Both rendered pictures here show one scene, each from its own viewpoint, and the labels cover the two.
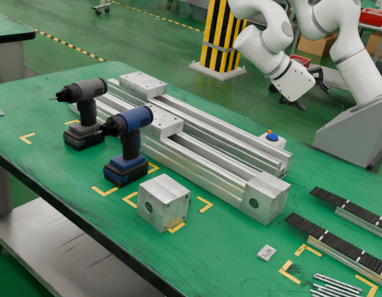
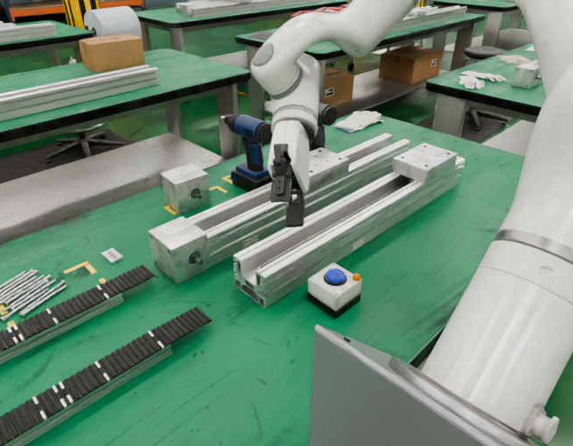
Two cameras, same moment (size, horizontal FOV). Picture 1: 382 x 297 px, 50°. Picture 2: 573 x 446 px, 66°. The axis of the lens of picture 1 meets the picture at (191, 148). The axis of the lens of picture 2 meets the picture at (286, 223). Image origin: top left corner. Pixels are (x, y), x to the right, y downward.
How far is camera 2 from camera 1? 1.67 m
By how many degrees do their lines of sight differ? 83
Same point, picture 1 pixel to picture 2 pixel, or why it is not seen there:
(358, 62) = (485, 264)
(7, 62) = not seen: hidden behind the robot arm
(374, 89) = (436, 352)
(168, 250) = (143, 204)
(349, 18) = (541, 127)
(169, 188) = (182, 174)
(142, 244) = (155, 194)
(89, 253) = not seen: hidden behind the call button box
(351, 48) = (510, 219)
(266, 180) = (184, 231)
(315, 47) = not seen: outside the picture
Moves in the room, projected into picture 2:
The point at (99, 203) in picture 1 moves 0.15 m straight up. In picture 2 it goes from (211, 176) to (207, 132)
